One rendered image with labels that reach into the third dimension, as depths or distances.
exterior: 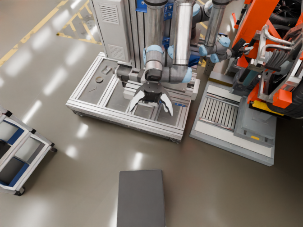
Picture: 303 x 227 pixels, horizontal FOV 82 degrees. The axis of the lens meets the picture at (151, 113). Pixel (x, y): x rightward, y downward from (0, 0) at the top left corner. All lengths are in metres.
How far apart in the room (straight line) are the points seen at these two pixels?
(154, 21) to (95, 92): 1.27
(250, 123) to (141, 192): 1.24
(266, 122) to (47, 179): 2.21
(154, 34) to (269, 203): 1.75
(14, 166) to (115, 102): 1.08
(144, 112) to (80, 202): 1.02
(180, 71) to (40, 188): 1.69
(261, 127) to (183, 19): 1.44
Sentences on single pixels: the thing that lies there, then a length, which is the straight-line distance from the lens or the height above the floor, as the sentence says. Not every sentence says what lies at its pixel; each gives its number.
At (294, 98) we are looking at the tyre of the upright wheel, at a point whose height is 0.88.
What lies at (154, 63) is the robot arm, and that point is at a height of 1.25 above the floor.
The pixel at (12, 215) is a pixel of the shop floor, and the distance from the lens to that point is 2.15.
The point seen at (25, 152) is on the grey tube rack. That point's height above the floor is 0.19.
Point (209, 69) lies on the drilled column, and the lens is 2.45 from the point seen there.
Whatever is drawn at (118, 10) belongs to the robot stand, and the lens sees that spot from 1.22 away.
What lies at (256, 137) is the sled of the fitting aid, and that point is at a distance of 2.04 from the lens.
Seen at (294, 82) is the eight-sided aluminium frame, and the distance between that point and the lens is 1.36.
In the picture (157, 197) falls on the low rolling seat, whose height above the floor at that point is 0.34.
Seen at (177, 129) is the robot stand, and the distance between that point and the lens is 1.71.
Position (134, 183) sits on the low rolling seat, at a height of 0.34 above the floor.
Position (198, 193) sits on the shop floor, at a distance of 1.83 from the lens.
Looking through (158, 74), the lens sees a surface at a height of 1.32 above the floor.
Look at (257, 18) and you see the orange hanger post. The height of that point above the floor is 0.90.
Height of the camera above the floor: 1.76
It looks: 60 degrees down
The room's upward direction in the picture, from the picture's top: straight up
